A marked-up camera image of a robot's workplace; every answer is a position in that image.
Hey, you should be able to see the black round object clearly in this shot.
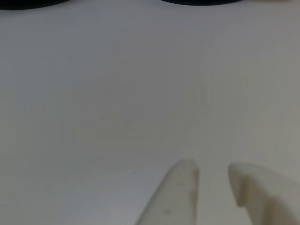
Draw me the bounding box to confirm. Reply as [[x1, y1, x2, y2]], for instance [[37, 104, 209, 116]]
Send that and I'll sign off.
[[0, 0, 68, 10], [161, 0, 237, 6]]

